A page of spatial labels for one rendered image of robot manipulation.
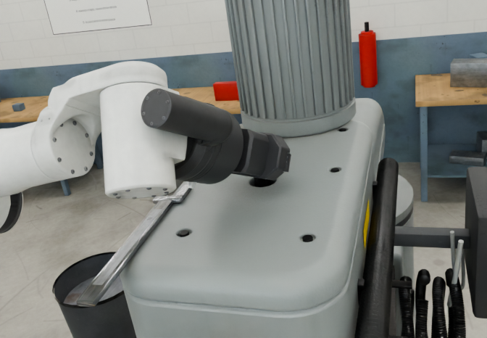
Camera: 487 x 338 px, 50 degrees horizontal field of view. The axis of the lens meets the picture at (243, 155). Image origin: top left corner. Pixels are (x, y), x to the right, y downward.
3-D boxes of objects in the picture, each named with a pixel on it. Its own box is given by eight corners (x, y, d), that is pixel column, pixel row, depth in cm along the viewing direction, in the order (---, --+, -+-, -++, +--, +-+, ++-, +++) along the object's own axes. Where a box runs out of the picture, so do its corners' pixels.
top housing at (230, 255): (351, 418, 53) (340, 290, 47) (125, 384, 61) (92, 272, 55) (377, 198, 94) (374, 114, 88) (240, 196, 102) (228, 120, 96)
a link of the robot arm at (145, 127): (163, 204, 57) (81, 199, 48) (156, 111, 59) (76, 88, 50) (250, 186, 51) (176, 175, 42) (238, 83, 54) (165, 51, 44)
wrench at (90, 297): (103, 308, 49) (101, 302, 49) (67, 306, 50) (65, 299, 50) (191, 189, 70) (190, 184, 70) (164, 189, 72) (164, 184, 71)
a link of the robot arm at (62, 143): (186, 159, 50) (78, 183, 56) (178, 73, 52) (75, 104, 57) (147, 149, 45) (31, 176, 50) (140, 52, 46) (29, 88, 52)
